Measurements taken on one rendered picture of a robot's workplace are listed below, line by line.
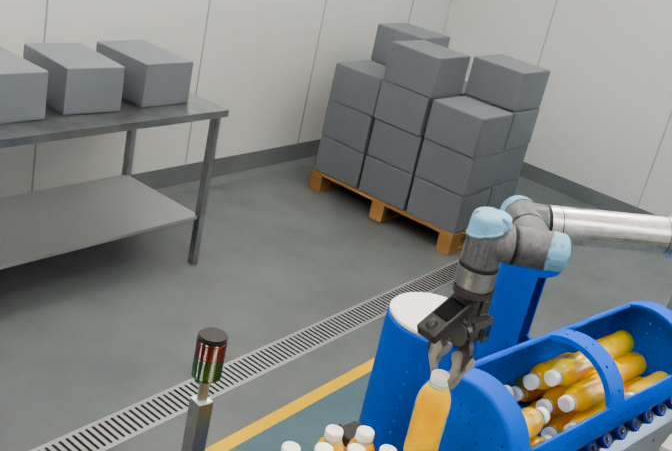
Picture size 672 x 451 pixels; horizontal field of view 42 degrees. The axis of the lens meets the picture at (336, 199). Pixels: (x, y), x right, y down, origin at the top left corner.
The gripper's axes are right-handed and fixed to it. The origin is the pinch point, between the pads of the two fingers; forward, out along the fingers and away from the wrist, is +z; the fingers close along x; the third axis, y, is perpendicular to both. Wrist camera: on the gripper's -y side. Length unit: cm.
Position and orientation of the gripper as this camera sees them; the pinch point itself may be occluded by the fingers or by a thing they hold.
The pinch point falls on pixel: (440, 377)
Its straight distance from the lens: 175.7
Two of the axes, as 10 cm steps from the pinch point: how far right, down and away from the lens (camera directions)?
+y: 7.3, -1.2, 6.8
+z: -1.9, 9.1, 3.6
